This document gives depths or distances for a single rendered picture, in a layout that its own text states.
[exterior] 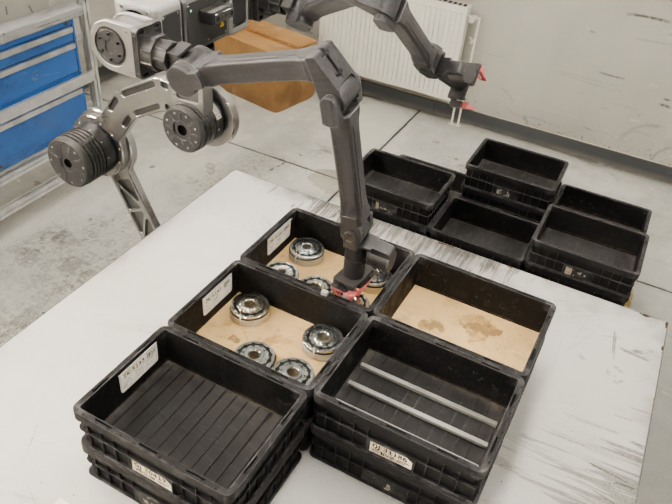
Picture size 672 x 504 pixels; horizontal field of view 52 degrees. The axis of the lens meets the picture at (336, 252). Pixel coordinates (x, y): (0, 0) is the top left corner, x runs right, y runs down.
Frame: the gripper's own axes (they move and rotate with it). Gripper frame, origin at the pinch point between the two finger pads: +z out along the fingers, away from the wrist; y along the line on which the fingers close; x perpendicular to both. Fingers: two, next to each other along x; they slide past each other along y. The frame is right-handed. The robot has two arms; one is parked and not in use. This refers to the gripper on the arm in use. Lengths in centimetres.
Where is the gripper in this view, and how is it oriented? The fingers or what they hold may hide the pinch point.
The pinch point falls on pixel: (350, 299)
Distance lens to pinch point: 183.2
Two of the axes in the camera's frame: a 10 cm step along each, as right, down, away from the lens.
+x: -8.3, -3.9, 4.0
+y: 5.5, -4.8, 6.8
